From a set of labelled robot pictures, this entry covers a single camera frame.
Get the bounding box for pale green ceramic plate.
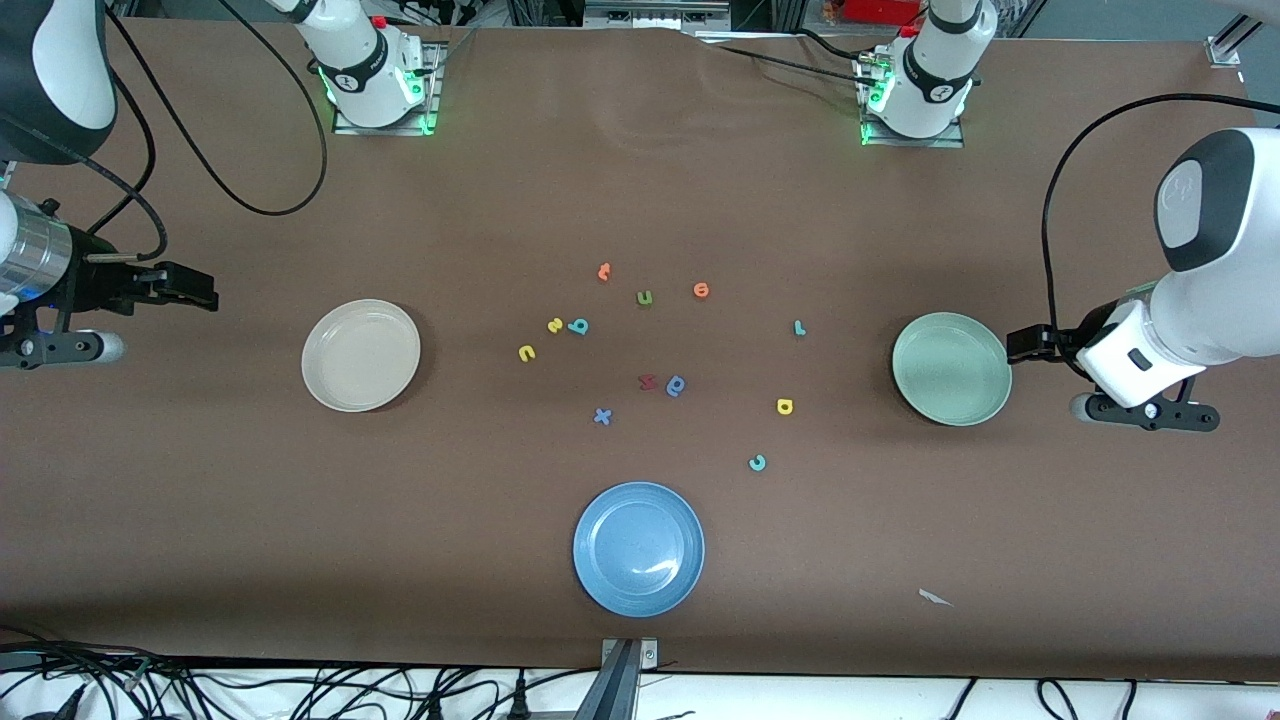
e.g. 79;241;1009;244
891;311;1014;428

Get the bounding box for beige ceramic plate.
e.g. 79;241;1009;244
301;298;422;414

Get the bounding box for red box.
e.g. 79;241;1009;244
840;0;926;26

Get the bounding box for blue ceramic plate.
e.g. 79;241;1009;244
572;481;706;619

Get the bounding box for grey equipment panel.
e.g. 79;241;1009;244
585;0;731;31

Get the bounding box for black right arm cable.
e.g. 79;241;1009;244
100;0;330;263

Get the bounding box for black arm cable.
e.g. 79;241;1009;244
100;0;330;263
1042;93;1280;336

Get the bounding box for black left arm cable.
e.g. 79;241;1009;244
1042;93;1280;336

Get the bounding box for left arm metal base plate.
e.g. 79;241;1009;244
855;50;966;149

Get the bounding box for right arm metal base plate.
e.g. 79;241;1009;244
332;40;441;136

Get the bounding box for aluminium frame profile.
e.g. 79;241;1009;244
1205;5;1263;69

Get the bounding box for loose black floor cables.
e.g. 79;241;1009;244
940;678;1141;720

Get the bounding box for black base power cable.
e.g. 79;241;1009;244
700;30;881;91

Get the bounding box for tangled black floor cables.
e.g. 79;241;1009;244
0;625;601;720

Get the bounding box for aluminium table bracket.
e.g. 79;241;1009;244
575;638;661;720

